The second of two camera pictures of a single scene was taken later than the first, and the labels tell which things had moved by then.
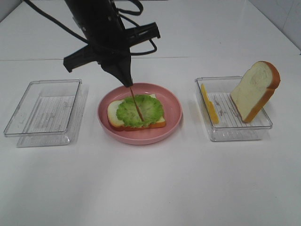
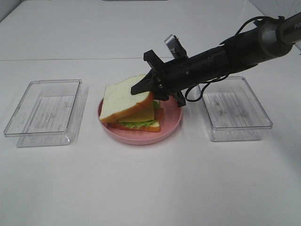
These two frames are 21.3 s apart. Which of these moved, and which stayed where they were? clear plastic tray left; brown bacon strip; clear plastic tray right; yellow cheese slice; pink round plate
Moved: yellow cheese slice; brown bacon strip
Stayed: clear plastic tray left; pink round plate; clear plastic tray right
